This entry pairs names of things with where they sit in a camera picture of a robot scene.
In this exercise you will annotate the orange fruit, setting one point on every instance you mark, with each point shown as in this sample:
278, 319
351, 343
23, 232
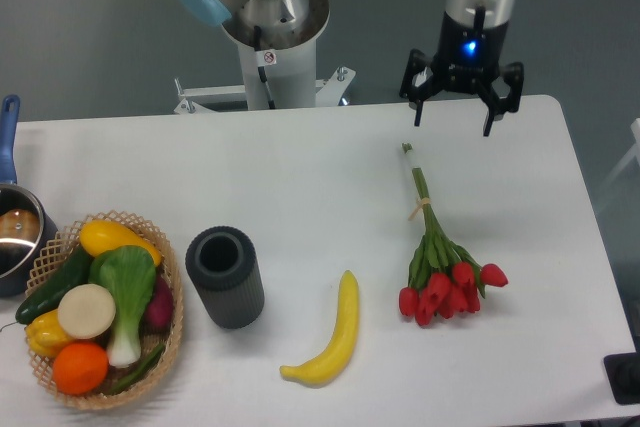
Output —
80, 367

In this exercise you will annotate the woven wicker basket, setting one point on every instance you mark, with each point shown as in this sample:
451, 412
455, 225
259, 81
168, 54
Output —
166, 342

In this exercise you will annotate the blue handled saucepan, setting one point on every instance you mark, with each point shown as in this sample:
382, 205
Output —
25, 225

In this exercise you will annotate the dark grey ribbed vase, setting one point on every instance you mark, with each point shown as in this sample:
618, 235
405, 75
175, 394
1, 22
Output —
222, 264

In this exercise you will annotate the dark green cucumber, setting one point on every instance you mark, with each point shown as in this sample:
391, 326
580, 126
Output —
47, 297

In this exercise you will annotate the green bean pod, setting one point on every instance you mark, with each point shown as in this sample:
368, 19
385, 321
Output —
140, 371

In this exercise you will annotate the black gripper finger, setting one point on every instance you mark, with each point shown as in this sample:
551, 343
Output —
421, 81
513, 76

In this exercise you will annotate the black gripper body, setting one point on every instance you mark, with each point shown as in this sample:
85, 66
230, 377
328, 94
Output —
466, 58

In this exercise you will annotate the yellow bell pepper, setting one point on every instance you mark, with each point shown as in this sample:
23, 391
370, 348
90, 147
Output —
46, 337

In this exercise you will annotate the red tulip bouquet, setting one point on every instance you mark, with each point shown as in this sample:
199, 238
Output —
443, 277

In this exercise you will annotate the white round slice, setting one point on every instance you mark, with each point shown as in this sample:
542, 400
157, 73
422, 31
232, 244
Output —
86, 311

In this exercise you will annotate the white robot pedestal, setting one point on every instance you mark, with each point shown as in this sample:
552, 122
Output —
276, 44

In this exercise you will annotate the black device at edge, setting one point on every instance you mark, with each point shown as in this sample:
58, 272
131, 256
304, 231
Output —
623, 375

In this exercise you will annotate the green bok choy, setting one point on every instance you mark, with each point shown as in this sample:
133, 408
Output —
128, 273

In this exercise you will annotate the purple sweet potato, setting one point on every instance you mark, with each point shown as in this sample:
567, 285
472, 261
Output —
159, 311

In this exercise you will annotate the yellow banana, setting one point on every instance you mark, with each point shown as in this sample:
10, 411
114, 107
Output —
326, 366

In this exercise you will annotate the yellow squash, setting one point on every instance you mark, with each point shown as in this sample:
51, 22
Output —
99, 236

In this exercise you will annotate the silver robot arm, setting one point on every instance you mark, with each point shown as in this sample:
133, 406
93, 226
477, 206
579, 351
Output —
477, 14

